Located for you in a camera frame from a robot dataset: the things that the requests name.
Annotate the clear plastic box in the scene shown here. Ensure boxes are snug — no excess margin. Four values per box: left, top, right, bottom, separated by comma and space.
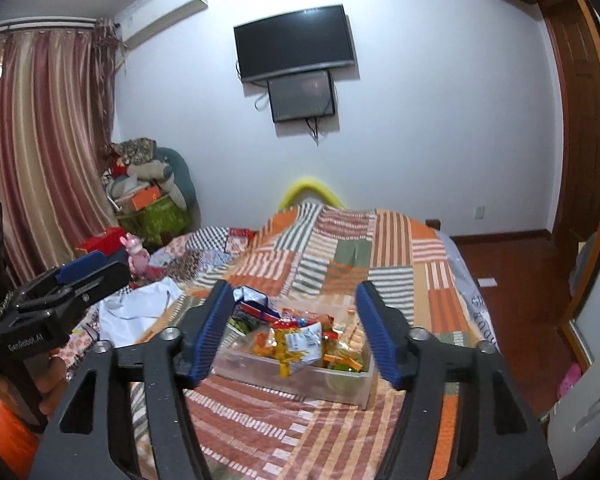
212, 299, 377, 409

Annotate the red snack packet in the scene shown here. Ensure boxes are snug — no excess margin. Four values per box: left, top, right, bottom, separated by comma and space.
279, 310, 335, 332

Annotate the green snack packet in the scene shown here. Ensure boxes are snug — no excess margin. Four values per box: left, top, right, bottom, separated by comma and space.
226, 314, 255, 335

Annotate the white air conditioner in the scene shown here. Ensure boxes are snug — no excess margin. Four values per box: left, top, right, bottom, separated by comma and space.
113, 0, 210, 51

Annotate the white curtain rail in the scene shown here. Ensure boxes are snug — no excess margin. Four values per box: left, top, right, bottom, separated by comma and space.
0, 16, 99, 41

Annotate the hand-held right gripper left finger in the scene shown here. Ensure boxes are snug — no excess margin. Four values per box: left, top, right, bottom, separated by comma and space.
30, 279, 237, 480

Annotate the pink plush toy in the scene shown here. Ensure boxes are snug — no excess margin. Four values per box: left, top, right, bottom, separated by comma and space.
120, 233, 152, 277

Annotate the camouflage cloth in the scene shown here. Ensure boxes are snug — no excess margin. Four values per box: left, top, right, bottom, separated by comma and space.
110, 138, 159, 167

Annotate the orange cardboard box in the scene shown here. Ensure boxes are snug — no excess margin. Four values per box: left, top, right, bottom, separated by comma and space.
129, 186, 164, 212

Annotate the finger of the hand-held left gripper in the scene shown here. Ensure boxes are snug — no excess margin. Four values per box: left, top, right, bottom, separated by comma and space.
62, 259, 132, 312
12, 250, 110, 306

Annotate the yellow snack packet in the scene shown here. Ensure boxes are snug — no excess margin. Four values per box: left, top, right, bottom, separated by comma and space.
269, 321, 327, 379

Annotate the black wall television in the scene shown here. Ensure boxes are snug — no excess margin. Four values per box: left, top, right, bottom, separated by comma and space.
233, 4, 357, 84

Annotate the pink slipper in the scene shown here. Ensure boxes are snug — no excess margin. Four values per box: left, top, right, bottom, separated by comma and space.
557, 363, 584, 401

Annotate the red box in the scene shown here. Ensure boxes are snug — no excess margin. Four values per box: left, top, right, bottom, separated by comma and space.
75, 226, 129, 257

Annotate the small wall monitor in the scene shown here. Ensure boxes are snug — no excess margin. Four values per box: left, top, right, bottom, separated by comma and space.
266, 70, 337, 124

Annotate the grey printed bed sheet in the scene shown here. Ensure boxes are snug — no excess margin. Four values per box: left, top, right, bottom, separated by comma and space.
437, 230, 502, 357

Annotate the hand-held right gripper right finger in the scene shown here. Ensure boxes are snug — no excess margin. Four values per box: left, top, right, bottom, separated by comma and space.
355, 280, 558, 480

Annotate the person's left hand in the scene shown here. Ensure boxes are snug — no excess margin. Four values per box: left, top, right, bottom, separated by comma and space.
36, 352, 72, 407

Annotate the wooden door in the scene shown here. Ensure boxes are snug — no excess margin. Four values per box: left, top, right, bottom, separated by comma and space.
536, 0, 600, 263

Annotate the striped pink curtain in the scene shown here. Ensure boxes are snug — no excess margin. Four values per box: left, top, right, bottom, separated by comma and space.
0, 27, 119, 288

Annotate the white small fridge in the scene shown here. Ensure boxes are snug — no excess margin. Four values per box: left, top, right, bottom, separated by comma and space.
547, 355, 600, 467

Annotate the white plastic bag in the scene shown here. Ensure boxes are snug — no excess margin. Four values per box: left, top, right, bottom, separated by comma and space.
97, 277, 184, 347

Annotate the yellow green headboard arch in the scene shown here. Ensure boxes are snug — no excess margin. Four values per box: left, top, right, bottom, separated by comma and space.
278, 175, 346, 210

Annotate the floral patchwork quilt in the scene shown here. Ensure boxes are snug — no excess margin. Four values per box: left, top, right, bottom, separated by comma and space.
67, 225, 259, 376

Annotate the blue white snack packet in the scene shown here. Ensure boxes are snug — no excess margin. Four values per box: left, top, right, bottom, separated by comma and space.
232, 286, 282, 322

